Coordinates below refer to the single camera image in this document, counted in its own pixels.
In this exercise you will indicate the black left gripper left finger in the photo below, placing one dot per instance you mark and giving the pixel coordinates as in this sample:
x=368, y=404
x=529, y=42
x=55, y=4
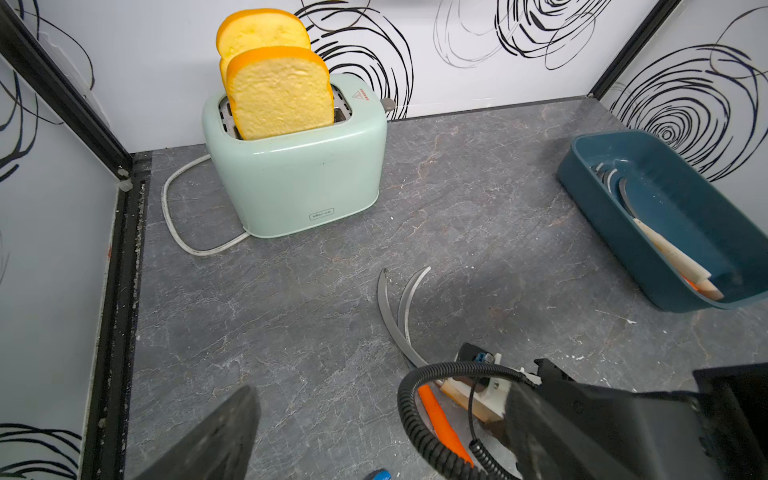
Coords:
x=219, y=447

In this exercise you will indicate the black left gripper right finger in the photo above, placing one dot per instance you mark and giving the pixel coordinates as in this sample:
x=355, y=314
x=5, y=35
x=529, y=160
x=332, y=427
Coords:
x=549, y=446

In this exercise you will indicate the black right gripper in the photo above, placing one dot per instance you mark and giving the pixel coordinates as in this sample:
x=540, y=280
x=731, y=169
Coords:
x=717, y=431

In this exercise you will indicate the wooden handle sickle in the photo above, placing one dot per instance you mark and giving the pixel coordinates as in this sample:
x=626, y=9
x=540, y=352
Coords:
x=488, y=404
x=683, y=263

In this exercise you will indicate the teal plastic storage box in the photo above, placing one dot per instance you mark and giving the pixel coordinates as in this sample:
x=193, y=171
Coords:
x=675, y=201

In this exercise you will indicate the blue snack packet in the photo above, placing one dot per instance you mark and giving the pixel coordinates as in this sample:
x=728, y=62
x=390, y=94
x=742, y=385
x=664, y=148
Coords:
x=381, y=474

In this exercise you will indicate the mint green toaster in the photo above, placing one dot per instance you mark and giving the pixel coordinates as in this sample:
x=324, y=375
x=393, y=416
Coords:
x=291, y=183

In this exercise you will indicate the yellow toast slice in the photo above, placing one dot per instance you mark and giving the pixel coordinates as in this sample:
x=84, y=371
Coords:
x=258, y=28
x=279, y=90

